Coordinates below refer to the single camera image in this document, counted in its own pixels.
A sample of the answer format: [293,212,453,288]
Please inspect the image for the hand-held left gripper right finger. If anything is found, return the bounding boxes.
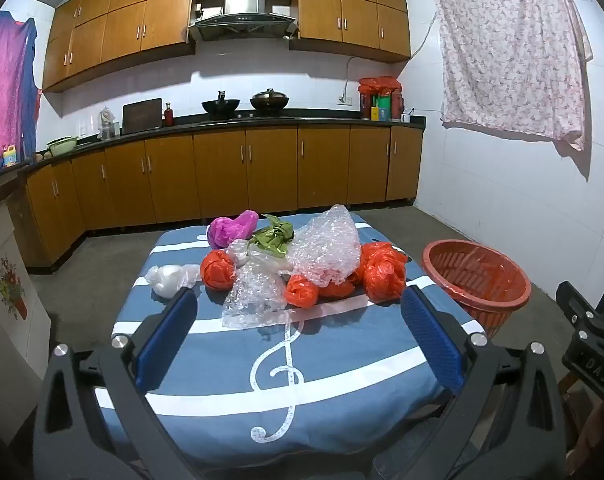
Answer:
[377,285,568,480]

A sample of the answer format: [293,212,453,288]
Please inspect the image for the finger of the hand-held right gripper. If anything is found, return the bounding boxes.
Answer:
[556,280,604,337]

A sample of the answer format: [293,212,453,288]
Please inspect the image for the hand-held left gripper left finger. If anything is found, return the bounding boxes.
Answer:
[32,287,223,480]

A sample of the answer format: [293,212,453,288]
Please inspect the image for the white plastic bag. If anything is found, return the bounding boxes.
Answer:
[144,263,201,301]

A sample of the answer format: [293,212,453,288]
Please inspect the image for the red plastic basket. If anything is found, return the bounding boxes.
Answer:
[422,239,532,340]

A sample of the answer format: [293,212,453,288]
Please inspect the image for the large orange plastic bag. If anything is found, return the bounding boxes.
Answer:
[357,241,409,303]

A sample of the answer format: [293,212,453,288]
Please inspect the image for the small bubble wrap sheet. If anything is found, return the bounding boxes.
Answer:
[221,255,303,331]

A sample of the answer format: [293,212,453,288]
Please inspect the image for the clear plastic bag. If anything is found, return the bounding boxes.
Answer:
[226,239,264,272]

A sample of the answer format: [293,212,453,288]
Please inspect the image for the magenta plastic bag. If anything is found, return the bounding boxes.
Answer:
[207,209,259,250]

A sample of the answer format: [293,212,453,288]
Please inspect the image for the large bubble wrap sheet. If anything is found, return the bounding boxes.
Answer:
[287,204,363,288]

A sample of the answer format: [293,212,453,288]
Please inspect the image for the green plastic bag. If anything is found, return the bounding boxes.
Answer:
[249,215,295,261]

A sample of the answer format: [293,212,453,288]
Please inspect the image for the wooden furniture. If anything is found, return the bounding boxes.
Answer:
[557,371,585,413]

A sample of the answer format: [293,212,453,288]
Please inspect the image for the blue white printed tablecloth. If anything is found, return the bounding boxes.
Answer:
[94,212,488,466]

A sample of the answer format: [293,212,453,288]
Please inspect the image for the white panel flower print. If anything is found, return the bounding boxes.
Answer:
[0,200,53,391]

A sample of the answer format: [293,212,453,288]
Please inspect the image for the wooden base cabinets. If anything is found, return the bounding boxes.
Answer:
[24,125,424,268]

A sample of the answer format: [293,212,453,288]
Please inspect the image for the green basin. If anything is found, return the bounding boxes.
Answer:
[46,136,79,157]

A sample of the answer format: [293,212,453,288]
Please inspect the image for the clear bag with jar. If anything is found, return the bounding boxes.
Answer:
[98,106,120,141]

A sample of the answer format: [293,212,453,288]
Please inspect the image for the brown cutting board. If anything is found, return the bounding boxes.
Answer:
[122,98,163,134]

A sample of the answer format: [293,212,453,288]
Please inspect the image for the black wok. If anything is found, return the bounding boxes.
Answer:
[201,91,242,121]

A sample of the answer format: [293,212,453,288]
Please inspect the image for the black kitchen countertop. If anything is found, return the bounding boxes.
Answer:
[0,114,427,186]

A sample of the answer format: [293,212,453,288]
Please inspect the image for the red plastic bag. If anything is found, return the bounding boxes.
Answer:
[358,76,402,98]

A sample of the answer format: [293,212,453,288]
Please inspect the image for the dark pot with lid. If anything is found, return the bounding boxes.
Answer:
[249,88,290,112]

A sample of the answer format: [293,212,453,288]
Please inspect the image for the pink floral hanging cloth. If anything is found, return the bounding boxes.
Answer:
[432,0,594,153]

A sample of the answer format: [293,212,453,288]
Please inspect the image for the purple pink hanging cloth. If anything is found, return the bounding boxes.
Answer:
[0,10,40,181]

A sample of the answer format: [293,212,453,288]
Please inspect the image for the steel range hood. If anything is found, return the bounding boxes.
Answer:
[188,0,300,43]

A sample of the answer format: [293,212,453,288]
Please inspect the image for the white power cable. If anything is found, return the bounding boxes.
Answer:
[344,12,437,102]

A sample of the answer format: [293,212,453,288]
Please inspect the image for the wooden wall cabinets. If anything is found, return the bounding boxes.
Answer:
[42,0,412,93]

